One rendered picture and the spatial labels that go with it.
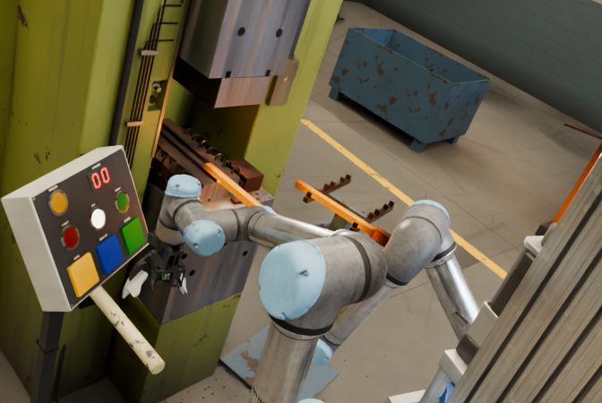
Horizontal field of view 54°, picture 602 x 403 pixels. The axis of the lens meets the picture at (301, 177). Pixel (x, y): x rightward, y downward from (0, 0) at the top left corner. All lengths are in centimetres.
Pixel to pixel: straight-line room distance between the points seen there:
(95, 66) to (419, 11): 922
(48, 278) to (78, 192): 20
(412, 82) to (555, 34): 427
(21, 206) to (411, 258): 86
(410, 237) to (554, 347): 53
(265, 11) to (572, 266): 112
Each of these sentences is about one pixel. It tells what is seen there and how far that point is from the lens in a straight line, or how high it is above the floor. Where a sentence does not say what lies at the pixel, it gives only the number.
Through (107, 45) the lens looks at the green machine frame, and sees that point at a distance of 165.
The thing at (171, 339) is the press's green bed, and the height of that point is 36.
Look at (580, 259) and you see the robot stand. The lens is 94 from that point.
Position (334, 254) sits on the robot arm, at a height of 146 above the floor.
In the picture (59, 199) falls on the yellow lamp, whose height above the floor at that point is 117.
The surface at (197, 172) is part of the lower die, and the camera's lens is 198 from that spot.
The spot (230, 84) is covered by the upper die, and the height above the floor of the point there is 134.
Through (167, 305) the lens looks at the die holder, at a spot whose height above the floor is 56.
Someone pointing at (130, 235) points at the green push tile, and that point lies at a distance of 159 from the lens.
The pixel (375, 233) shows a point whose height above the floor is 94.
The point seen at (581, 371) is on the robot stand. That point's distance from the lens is 97.
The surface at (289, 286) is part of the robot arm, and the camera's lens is 92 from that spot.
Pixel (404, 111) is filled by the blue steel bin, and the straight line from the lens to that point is 553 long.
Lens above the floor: 197
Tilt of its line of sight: 27 degrees down
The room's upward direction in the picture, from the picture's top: 20 degrees clockwise
